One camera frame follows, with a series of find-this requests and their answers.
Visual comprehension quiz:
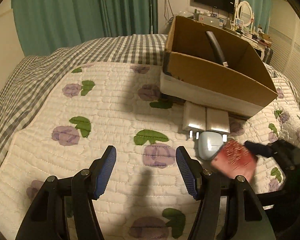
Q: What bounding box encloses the pink rose tin box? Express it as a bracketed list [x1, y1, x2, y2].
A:
[210, 140, 257, 181]

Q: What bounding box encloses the black cylindrical tube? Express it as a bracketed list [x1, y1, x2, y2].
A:
[205, 31, 228, 67]

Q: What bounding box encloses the white charger right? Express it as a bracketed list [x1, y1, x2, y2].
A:
[206, 108, 230, 142]

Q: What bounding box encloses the white charger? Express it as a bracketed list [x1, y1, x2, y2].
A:
[206, 108, 230, 142]
[183, 101, 206, 140]

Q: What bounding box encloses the white floral quilt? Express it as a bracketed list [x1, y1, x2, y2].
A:
[0, 61, 300, 240]

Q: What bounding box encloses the white charger left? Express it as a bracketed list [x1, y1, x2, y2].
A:
[183, 101, 206, 140]

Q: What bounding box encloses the dark suitcase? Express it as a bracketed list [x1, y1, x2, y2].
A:
[262, 47, 273, 64]

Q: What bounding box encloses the white dressing table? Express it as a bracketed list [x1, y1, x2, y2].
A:
[236, 28, 270, 60]

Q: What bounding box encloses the brown cardboard box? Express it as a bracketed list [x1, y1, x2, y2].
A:
[160, 16, 277, 118]

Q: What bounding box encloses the white louvered wardrobe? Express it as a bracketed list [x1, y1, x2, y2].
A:
[268, 0, 300, 96]

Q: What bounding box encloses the silver mini fridge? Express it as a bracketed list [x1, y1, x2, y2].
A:
[193, 13, 224, 28]

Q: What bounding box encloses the oval white mirror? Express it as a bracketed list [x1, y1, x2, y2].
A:
[235, 1, 254, 27]

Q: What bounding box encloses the checkered bed sheet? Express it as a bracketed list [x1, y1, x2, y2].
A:
[0, 33, 300, 176]

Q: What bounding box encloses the white mop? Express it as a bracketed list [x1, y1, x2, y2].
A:
[149, 0, 153, 34]

